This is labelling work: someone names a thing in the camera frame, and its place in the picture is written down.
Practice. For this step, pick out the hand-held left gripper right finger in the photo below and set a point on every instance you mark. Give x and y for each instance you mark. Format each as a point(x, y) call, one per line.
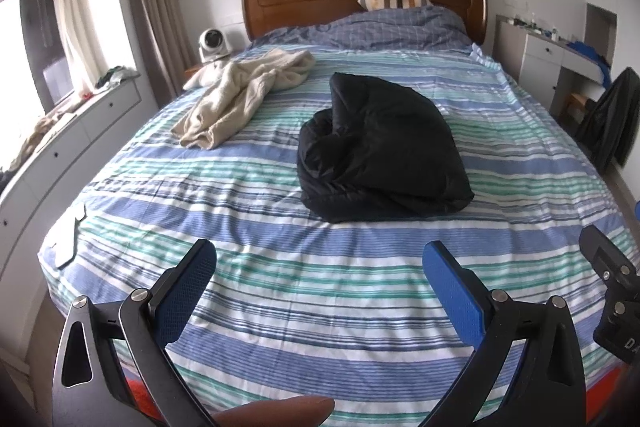
point(452, 292)

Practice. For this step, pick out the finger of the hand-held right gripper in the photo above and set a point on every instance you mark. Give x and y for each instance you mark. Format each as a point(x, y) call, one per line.
point(607, 252)

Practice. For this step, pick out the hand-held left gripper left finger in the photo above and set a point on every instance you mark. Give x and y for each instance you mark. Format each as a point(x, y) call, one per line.
point(187, 292)

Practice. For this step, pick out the black puffer jacket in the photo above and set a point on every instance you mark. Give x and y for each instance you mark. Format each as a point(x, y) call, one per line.
point(380, 142)

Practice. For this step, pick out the green and white clothes pile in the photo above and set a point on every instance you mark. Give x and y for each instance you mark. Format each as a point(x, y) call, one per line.
point(112, 76)

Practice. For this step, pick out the person's left hand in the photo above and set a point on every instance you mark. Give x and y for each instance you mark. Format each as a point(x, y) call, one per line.
point(280, 412)

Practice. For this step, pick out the red bed base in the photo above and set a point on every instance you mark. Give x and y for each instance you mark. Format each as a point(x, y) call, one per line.
point(142, 389)

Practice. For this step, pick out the striped blue green bed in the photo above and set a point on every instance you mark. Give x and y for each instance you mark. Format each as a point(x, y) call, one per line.
point(300, 267)

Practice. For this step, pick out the black hanging garment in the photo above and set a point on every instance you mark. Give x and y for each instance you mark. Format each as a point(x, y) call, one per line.
point(610, 122)

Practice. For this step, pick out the flat rectangular pad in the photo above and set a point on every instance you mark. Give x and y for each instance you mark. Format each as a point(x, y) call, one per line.
point(65, 239)

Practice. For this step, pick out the wooden stool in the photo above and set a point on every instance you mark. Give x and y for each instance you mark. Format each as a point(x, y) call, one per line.
point(580, 99)

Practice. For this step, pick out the white drawer cabinet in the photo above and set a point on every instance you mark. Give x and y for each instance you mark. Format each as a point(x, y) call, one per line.
point(60, 147)

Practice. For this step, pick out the blue cloth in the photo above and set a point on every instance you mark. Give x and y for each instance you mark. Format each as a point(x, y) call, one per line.
point(590, 53)

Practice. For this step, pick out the beige garment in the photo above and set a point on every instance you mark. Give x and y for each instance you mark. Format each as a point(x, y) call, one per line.
point(235, 92)

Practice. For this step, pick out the white dressing table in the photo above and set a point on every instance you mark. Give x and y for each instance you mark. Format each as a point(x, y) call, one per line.
point(537, 57)

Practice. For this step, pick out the beige cloth pile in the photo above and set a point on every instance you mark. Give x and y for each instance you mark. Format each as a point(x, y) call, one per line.
point(42, 134)

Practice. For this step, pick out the wooden nightstand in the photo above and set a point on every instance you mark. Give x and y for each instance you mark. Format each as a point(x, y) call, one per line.
point(192, 71)

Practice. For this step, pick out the group of small bottles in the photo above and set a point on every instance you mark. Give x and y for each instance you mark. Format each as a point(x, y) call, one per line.
point(530, 26)

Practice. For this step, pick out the white desk fan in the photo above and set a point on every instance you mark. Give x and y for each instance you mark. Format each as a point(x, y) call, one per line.
point(212, 42)

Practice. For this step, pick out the blue checked pillow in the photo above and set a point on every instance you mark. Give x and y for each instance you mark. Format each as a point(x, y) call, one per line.
point(395, 27)

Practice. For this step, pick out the window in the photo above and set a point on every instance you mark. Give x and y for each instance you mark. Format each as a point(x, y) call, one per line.
point(20, 57)

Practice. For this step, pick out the sheer white curtain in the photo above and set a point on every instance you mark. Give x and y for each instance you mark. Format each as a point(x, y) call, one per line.
point(70, 17)

